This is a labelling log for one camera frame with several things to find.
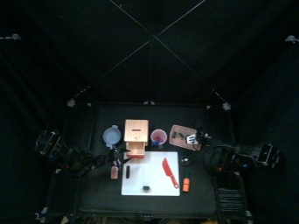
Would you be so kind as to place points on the toy sushi piece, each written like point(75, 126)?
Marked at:
point(146, 188)
point(192, 138)

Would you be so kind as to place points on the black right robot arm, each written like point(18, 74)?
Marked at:
point(241, 152)

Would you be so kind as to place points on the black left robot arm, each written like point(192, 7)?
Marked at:
point(74, 159)

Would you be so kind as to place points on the tan wooden plate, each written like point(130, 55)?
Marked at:
point(180, 141)

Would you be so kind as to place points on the red toy knife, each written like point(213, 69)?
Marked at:
point(169, 171)

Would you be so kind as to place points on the white cutting board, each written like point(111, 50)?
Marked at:
point(156, 180)

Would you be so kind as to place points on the wooden drawer with red front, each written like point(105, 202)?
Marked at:
point(137, 150)

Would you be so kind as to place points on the pink toy sausage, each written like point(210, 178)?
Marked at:
point(114, 172)

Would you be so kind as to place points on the pale blue strainer bowl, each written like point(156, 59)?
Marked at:
point(111, 136)

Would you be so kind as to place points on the small black round object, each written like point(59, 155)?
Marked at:
point(186, 160)

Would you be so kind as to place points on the light wooden box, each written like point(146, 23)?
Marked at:
point(137, 130)

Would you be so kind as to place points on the red toy cup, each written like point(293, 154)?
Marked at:
point(160, 134)

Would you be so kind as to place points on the blue toy block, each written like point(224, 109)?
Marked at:
point(158, 143)

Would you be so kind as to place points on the orange toy carrot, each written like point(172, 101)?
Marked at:
point(186, 184)

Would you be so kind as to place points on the white printed label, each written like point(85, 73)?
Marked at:
point(230, 199)

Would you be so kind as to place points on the grey metal clamp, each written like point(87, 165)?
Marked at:
point(292, 38)
point(14, 37)

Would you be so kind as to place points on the grey corner bracket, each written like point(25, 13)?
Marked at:
point(71, 102)
point(226, 106)

